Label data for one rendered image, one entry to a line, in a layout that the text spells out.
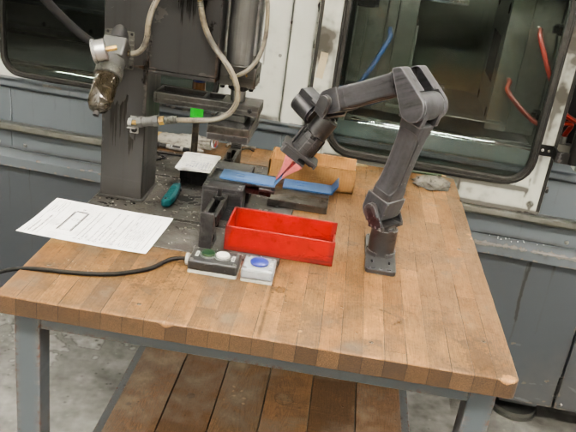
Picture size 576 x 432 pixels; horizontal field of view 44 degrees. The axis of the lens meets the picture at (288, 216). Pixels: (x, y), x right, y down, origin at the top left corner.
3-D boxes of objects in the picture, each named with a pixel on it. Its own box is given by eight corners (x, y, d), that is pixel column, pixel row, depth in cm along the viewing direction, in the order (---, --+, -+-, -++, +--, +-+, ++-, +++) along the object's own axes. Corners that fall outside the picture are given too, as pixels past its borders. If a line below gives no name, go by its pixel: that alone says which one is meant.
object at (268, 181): (279, 188, 179) (281, 177, 178) (219, 177, 179) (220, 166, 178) (282, 180, 185) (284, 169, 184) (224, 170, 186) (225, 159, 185)
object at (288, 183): (337, 195, 198) (339, 186, 197) (282, 188, 199) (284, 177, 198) (338, 187, 205) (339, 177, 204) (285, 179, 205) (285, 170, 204)
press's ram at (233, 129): (250, 157, 171) (264, 31, 159) (143, 141, 172) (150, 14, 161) (261, 136, 187) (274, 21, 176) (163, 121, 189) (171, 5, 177)
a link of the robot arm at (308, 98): (282, 111, 179) (301, 70, 171) (306, 107, 184) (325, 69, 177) (309, 141, 174) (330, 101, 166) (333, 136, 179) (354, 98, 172)
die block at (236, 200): (239, 223, 178) (242, 195, 175) (200, 216, 179) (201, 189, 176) (251, 195, 197) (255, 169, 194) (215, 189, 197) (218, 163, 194)
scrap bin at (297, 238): (332, 267, 162) (335, 243, 160) (223, 249, 163) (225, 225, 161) (333, 244, 173) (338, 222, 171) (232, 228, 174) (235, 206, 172)
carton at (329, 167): (351, 197, 207) (356, 171, 204) (266, 183, 208) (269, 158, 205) (352, 183, 219) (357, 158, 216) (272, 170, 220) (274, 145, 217)
